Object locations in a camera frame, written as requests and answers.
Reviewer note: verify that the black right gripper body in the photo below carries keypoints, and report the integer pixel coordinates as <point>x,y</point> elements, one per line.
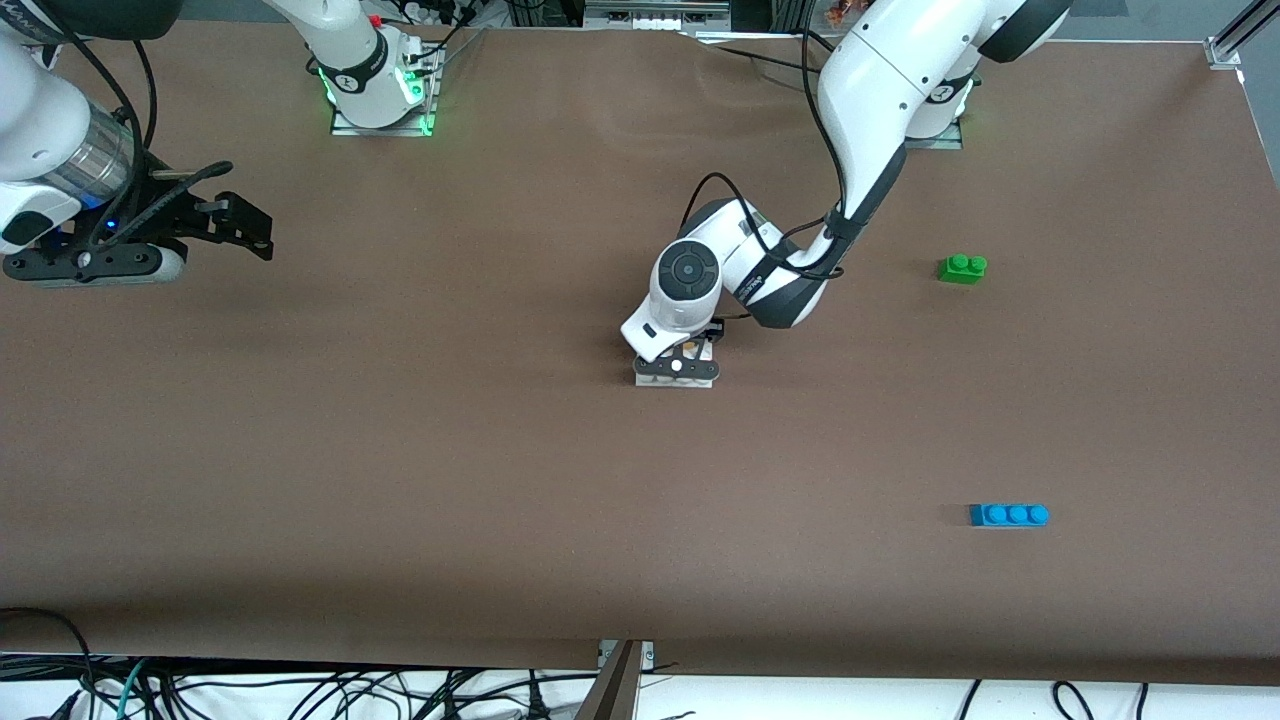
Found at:
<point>172,212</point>

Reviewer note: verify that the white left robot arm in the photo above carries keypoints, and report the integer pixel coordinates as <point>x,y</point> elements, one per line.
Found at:
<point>880,80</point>

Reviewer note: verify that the green two-stud block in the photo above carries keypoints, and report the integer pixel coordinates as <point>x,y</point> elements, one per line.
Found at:
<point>960,272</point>

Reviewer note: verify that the blue three-stud block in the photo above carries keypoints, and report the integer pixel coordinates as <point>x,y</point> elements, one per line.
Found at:
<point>1005,515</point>

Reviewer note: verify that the aluminium extrusion bar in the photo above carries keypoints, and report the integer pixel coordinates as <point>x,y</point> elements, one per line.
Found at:
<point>650,15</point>

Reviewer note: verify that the orange background clutter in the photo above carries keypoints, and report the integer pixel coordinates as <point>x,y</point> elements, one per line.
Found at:
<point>840,12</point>

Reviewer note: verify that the metal table edge bracket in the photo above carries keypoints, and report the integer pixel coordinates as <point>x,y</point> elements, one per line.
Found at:
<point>620,690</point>

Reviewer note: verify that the metal corner bracket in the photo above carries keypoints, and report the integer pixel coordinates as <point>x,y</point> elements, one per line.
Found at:
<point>1222,52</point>

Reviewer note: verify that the aluminium frame profile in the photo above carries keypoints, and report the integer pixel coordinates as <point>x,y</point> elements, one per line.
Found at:
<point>1250,20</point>

